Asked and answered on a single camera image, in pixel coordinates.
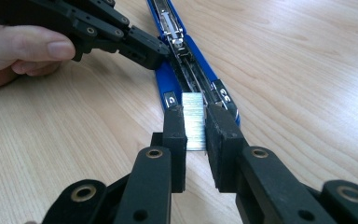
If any blue stapler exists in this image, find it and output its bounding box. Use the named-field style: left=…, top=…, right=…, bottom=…
left=145, top=0, right=241, bottom=127

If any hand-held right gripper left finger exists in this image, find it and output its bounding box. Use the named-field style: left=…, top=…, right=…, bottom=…
left=150, top=105, right=188, bottom=194

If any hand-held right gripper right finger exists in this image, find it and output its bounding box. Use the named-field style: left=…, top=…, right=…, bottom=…
left=204, top=104, right=250, bottom=194

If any silver staple strip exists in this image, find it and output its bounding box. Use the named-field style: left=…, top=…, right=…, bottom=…
left=181, top=91, right=207, bottom=152

